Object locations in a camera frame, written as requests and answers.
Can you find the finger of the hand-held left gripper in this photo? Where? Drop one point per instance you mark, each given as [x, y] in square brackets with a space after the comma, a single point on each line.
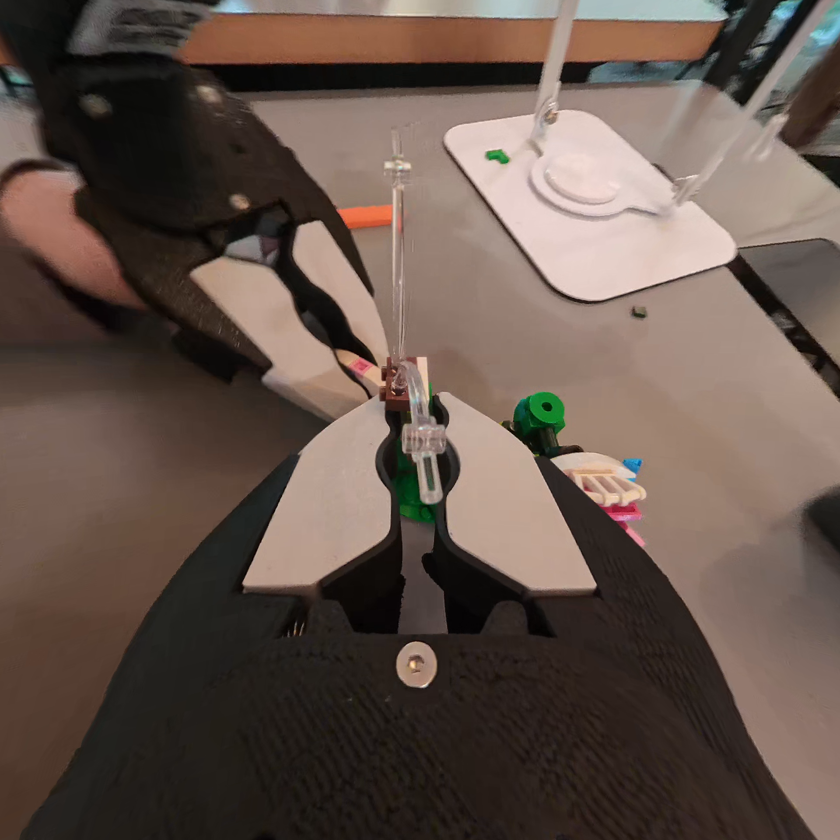
[262, 315]
[328, 262]

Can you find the orange brick separator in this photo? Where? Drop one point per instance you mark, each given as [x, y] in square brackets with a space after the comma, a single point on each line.
[367, 216]

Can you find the white stand with clear posts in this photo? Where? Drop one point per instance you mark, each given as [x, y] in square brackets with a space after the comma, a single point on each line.
[623, 243]

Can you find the person's left hand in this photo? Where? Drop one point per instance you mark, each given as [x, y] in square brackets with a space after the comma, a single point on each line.
[59, 223]

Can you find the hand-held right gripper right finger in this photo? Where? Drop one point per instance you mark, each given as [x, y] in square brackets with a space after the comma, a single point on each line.
[518, 512]

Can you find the wooden edged table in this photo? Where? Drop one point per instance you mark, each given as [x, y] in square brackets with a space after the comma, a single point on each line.
[394, 39]

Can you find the small green lego piece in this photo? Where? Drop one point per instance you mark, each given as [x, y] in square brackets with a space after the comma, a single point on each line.
[497, 156]

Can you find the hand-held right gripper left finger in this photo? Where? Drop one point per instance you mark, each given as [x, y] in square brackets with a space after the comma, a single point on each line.
[321, 512]

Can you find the green lego flower model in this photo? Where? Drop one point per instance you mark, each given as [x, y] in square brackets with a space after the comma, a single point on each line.
[541, 413]

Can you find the clear lego bar assembly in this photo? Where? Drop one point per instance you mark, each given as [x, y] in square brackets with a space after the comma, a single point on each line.
[423, 439]

